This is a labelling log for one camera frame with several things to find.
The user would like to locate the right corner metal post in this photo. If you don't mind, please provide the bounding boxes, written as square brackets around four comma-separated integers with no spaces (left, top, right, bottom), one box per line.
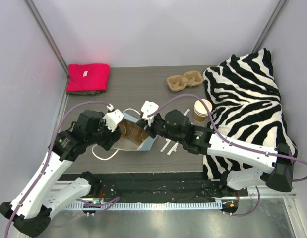
[251,0,289,53]

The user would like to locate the red folded cloth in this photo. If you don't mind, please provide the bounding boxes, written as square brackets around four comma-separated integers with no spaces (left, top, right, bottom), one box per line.
[66,63,110,93]

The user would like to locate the zebra pattern blanket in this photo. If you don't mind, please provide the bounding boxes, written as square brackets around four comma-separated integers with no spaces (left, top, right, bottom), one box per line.
[202,48,298,180]

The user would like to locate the olive cloth under red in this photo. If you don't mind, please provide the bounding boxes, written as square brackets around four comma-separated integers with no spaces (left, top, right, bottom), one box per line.
[66,91,104,96]

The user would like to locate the brown cardboard cup carrier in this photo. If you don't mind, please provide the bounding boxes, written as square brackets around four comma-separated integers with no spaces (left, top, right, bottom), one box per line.
[167,70,203,92]

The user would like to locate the left corner metal post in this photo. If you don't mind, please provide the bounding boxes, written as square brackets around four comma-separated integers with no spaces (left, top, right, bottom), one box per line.
[23,0,68,75]

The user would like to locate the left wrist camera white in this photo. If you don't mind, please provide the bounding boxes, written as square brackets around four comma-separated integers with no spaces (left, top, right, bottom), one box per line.
[103,104,124,132]

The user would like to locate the white slotted cable duct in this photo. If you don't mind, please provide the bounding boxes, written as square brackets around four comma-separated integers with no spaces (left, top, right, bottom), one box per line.
[64,200,222,211]

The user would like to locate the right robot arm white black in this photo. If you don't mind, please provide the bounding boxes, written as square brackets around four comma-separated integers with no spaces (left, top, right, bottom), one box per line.
[141,109,294,196]

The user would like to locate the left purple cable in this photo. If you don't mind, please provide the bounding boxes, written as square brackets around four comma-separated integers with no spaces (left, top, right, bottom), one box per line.
[4,100,121,238]

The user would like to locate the light blue paper bag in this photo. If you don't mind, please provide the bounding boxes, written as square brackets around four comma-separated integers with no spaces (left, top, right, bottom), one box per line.
[91,108,157,161]

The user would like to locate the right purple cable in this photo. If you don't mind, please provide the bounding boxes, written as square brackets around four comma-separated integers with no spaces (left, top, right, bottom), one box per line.
[147,94,307,218]

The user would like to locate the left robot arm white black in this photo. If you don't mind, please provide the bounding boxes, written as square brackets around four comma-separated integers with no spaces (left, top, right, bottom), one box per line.
[0,110,124,238]

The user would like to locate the stack of paper cups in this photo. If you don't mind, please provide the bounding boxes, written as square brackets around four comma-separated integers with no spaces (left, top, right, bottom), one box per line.
[193,99,212,122]

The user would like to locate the purple cable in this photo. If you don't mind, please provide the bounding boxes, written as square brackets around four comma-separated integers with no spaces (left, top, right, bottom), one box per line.
[4,100,121,238]
[147,94,307,218]

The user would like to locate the corner metal post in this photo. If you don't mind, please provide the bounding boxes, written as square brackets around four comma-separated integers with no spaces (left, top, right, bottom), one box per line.
[251,0,289,53]
[23,0,68,75]

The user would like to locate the aluminium frame rail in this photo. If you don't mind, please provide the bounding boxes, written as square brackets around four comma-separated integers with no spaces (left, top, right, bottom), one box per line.
[245,178,298,199]

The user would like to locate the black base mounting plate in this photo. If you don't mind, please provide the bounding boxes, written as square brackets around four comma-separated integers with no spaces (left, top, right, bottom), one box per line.
[56,172,248,203]

